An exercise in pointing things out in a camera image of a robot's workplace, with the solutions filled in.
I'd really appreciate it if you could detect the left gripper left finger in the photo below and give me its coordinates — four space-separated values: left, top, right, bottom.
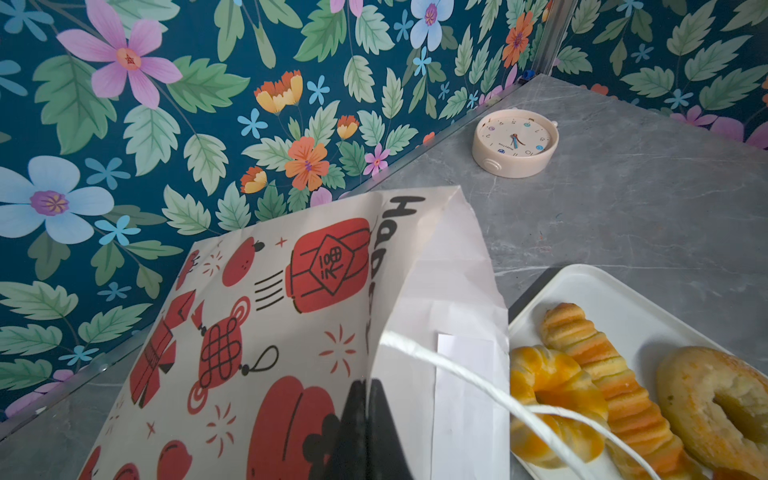
323 380 367 480

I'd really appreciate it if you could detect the round fake bagel bread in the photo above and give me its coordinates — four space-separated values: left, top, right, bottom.
656 347 767 479

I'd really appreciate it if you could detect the long twisted fake bread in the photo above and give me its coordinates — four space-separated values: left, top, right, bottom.
539 303 705 479

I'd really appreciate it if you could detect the white red paper bag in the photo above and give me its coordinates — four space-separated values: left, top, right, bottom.
77 185 661 480

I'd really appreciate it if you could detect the beige round alarm clock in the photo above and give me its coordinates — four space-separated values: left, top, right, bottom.
471 108 560 179

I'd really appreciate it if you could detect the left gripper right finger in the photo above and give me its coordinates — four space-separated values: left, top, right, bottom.
367 379 413 480

